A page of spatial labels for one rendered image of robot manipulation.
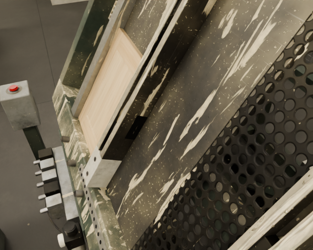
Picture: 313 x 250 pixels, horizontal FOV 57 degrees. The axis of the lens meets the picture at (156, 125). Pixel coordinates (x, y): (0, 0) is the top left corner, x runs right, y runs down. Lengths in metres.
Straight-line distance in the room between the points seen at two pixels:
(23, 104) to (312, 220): 1.20
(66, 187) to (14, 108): 0.43
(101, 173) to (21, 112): 0.61
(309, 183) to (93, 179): 0.66
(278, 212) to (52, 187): 0.89
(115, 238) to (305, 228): 0.57
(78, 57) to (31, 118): 0.35
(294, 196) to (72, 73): 1.14
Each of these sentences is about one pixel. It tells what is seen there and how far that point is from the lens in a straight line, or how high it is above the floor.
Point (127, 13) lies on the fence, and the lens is 1.06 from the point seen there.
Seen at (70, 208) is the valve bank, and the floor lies 0.74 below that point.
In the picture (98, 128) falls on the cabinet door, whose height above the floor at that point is 0.97.
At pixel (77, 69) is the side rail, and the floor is 0.96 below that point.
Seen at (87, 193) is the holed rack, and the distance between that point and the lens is 0.98.
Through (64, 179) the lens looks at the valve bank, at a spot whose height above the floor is 0.74.
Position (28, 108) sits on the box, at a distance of 1.40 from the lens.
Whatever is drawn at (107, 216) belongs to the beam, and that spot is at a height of 0.89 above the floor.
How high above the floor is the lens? 1.69
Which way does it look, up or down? 43 degrees down
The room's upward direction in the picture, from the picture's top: straight up
